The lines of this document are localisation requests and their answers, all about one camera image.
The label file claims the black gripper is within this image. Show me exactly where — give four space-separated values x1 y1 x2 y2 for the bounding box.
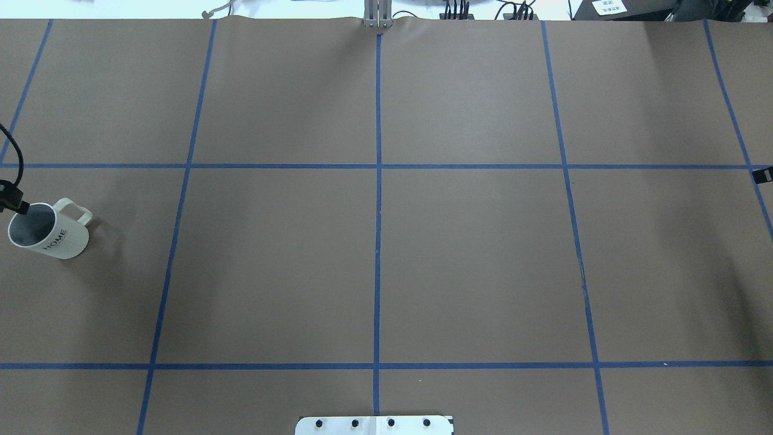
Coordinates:
1 181 30 215

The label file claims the white plastic mug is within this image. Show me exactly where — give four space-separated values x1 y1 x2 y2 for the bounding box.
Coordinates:
7 198 94 260

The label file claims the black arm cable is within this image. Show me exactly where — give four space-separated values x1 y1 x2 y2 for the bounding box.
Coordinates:
0 124 25 188

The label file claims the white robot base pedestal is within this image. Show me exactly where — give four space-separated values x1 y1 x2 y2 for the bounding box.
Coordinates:
295 415 455 434

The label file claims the aluminium frame post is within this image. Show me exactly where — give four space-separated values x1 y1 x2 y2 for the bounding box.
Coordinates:
364 0 394 28

